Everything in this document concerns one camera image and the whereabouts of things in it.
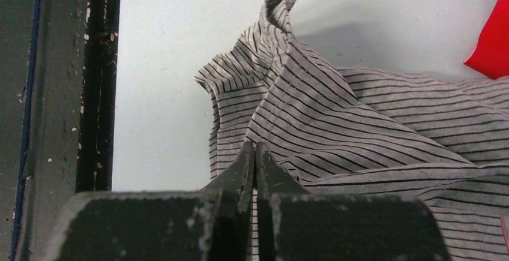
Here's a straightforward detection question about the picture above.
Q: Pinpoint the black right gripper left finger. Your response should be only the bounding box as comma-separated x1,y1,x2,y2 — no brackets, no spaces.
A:
202,141,255,212

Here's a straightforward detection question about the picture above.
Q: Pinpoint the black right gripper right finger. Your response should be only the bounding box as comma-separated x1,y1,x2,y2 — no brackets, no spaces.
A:
255,142,309,196

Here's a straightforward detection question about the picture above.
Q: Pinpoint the grey striped underwear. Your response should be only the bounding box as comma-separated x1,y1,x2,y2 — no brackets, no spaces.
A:
195,0,508,260

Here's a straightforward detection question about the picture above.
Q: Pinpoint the red garment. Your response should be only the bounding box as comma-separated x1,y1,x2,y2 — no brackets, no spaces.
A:
463,0,508,79

